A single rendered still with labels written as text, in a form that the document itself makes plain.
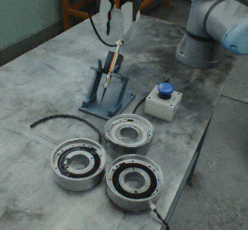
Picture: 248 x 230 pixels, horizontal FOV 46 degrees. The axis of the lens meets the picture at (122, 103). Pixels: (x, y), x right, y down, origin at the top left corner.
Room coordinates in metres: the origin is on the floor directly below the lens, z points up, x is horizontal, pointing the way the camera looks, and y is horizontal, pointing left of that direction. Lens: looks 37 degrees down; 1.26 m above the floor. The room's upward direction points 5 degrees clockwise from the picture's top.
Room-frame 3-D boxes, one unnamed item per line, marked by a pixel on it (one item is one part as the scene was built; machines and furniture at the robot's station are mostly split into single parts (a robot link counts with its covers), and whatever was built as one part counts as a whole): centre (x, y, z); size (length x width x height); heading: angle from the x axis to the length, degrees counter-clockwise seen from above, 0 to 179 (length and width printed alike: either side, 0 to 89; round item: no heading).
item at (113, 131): (0.47, -0.02, 0.82); 0.08 x 0.08 x 0.02
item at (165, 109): (0.60, -0.10, 0.82); 0.08 x 0.07 x 0.05; 155
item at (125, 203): (0.34, -0.03, 0.82); 0.10 x 0.10 x 0.04
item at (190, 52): (0.90, -0.24, 0.85); 0.15 x 0.15 x 0.10
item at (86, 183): (0.38, 0.07, 0.82); 0.10 x 0.10 x 0.04
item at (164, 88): (0.59, -0.10, 0.85); 0.04 x 0.04 x 0.05
